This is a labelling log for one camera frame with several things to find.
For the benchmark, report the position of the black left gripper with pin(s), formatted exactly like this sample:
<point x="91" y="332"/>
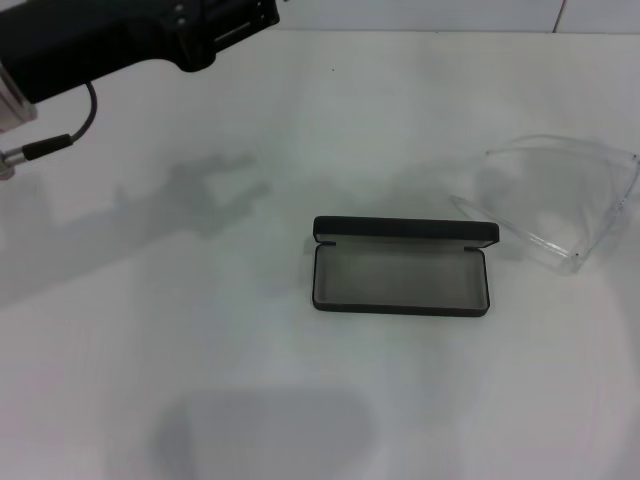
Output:
<point x="100" y="40"/>

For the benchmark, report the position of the black glasses case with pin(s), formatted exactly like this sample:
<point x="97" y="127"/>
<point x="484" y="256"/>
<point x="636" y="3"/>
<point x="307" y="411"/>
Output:
<point x="400" y="227"/>

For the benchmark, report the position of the clear white glasses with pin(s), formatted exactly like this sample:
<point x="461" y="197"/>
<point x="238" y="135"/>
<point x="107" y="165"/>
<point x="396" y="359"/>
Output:
<point x="570" y="262"/>

